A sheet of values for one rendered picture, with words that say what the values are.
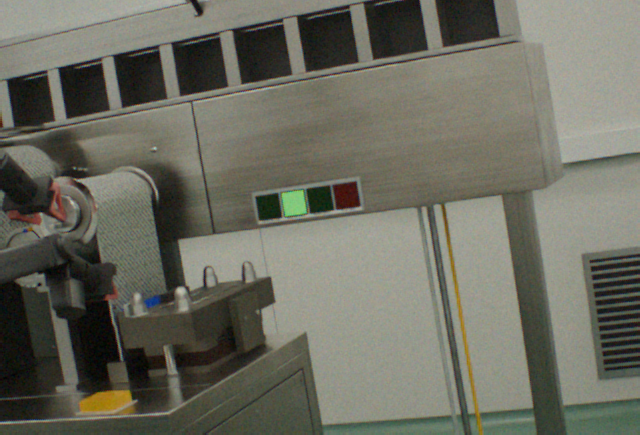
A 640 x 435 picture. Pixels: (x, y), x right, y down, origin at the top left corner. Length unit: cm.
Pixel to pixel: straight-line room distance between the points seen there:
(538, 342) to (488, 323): 229
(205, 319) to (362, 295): 274
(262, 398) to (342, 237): 267
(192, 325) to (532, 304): 77
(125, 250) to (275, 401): 44
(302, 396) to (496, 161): 66
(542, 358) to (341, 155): 63
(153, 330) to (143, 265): 25
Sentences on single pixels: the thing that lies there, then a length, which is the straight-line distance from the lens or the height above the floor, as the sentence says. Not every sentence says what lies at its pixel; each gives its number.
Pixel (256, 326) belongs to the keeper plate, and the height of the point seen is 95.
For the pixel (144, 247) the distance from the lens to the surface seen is 250.
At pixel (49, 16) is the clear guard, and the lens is 278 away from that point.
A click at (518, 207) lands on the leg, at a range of 254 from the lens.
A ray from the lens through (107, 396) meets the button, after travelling 212.
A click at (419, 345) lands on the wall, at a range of 496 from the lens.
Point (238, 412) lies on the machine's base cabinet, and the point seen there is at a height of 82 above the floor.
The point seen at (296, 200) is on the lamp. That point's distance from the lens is 250.
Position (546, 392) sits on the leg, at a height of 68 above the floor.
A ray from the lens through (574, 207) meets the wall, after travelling 473.
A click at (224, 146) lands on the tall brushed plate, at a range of 256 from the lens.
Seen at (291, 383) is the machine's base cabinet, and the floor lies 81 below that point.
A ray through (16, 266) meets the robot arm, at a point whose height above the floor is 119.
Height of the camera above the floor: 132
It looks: 3 degrees down
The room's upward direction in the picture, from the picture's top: 10 degrees counter-clockwise
